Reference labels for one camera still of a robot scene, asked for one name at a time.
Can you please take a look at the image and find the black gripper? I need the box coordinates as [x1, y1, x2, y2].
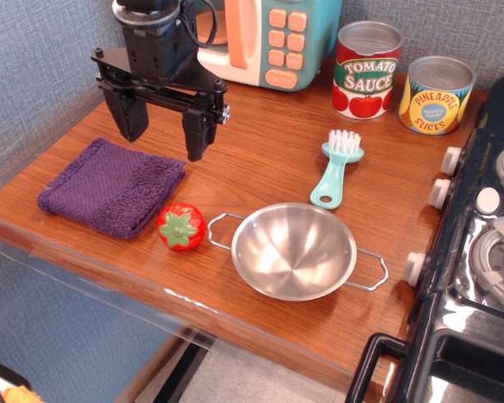
[91, 16, 229, 162]

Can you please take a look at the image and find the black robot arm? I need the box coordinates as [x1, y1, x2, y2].
[91, 1, 229, 162]

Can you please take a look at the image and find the purple rag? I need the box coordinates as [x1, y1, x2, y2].
[37, 138, 186, 239]

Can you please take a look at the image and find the teal toy microwave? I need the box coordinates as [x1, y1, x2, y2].
[198, 0, 343, 92]

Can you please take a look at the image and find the red toy tomato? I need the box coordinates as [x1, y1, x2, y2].
[157, 202, 207, 251]

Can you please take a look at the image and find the teal dish brush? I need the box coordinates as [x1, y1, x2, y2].
[310, 129, 365, 210]

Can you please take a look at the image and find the tomato sauce can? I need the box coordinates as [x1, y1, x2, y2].
[331, 20, 404, 120]

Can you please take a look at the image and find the clear plastic table guard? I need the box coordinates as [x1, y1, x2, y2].
[0, 214, 407, 388]

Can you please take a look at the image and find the pineapple slices can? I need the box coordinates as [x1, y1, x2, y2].
[398, 55, 476, 136]

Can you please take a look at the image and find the white stove knob middle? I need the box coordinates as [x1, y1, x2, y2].
[428, 179, 451, 210]

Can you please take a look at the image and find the white stove knob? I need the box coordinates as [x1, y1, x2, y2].
[441, 147, 463, 176]
[428, 179, 451, 210]
[402, 252, 426, 287]

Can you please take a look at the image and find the white stove knob bottom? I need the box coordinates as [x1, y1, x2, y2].
[402, 252, 426, 287]

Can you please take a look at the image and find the white stove knob top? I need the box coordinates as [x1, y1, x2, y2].
[441, 147, 463, 176]

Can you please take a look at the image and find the black toy stove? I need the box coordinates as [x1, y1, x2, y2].
[346, 76, 504, 402]

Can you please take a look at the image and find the black cable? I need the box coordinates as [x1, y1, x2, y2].
[178, 0, 219, 50]

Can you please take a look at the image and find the steel bowl with handles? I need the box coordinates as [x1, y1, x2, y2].
[207, 202, 389, 301]

